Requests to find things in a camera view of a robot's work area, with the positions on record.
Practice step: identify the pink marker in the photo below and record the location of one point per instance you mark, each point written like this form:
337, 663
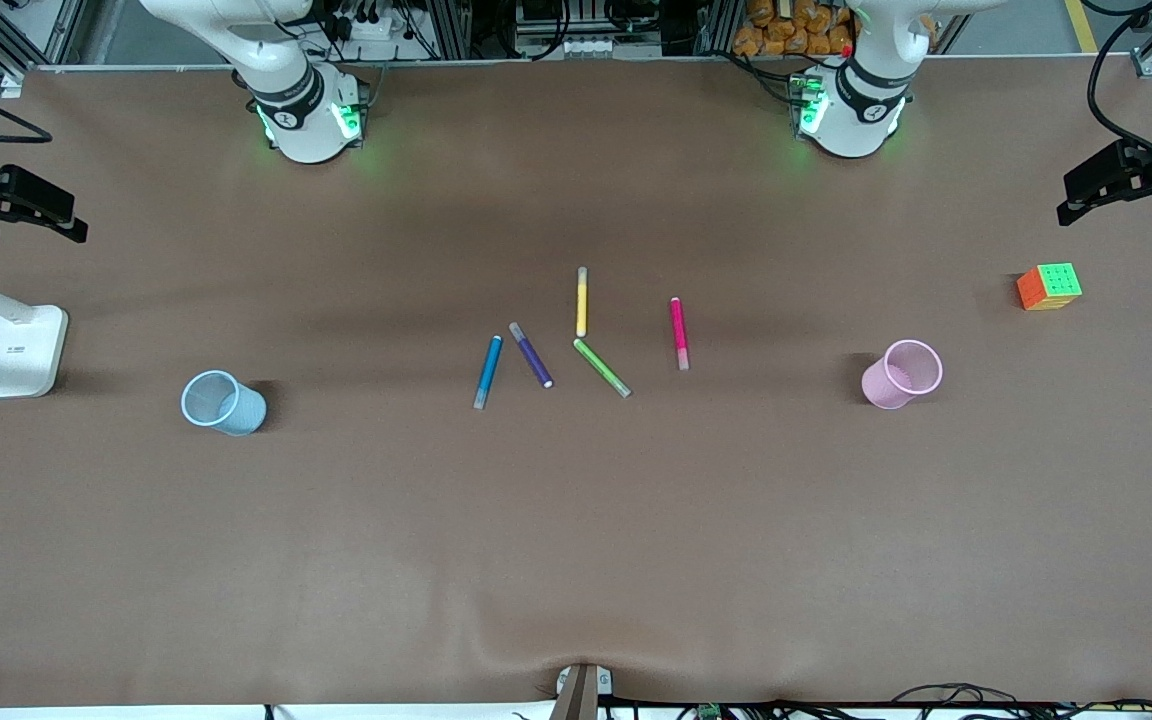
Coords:
679, 330

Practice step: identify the blue marker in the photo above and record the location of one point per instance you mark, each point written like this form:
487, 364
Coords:
487, 372

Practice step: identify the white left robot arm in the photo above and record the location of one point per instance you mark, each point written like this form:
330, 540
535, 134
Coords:
856, 120

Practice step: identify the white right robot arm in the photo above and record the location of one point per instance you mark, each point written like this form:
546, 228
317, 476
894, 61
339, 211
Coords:
296, 120

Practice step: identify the colourful puzzle cube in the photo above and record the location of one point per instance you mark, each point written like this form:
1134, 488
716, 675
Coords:
1048, 286

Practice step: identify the white stand base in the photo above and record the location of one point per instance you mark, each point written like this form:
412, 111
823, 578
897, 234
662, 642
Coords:
21, 350

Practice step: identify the pink mesh cup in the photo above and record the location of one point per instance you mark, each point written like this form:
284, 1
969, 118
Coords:
896, 380

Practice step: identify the blue mesh cup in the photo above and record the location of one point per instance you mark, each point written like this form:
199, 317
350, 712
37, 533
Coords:
231, 408

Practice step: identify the orange snack bag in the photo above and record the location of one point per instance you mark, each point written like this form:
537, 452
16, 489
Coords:
796, 25

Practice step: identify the white power strip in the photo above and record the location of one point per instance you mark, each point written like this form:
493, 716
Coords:
366, 25

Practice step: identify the purple marker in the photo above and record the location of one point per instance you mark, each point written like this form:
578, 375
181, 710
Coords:
531, 355

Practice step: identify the yellow marker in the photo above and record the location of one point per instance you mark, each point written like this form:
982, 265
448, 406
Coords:
582, 300

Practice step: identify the green marker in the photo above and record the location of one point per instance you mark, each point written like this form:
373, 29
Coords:
601, 367

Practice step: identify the metal table edge bracket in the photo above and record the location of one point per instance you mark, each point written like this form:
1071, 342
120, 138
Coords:
581, 692

